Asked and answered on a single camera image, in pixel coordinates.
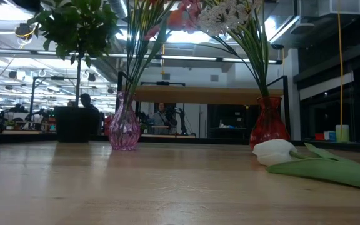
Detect pink artificial flower bunch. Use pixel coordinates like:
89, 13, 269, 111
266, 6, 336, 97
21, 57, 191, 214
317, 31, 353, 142
144, 0, 271, 98

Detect pink glass vase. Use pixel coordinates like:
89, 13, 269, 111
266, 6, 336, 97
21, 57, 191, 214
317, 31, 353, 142
108, 91, 142, 151

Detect white ceiling unit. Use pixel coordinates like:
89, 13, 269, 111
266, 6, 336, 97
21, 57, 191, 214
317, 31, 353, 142
319, 0, 360, 17

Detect pale green cylinder container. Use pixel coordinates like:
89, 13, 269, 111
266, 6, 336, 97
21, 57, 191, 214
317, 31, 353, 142
335, 124, 351, 143

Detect white artificial flower bunch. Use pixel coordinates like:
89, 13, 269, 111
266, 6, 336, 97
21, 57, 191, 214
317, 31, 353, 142
196, 0, 276, 98

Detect orange artificial tulip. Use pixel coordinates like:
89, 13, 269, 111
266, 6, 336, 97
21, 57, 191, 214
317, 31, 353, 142
148, 9, 186, 94

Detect green potted plant black pot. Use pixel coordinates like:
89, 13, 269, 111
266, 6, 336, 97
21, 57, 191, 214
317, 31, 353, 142
26, 0, 123, 144

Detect white artificial tulip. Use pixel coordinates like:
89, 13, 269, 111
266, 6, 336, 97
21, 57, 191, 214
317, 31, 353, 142
252, 139, 360, 192

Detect wooden shelf black metal legs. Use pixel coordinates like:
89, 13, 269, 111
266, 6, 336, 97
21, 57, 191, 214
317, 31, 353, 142
116, 71, 292, 146

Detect long ceiling light strip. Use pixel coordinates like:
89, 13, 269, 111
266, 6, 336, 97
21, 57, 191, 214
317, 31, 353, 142
107, 52, 283, 65

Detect yellow hanging cable with plug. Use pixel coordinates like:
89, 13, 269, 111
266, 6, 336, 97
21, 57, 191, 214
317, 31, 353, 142
337, 0, 346, 142

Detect red glass vase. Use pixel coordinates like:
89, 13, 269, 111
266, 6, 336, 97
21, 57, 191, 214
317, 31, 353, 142
249, 96, 291, 150

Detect red artificial flower bunch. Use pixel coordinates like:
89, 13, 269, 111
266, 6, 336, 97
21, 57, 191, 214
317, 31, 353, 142
124, 0, 175, 95

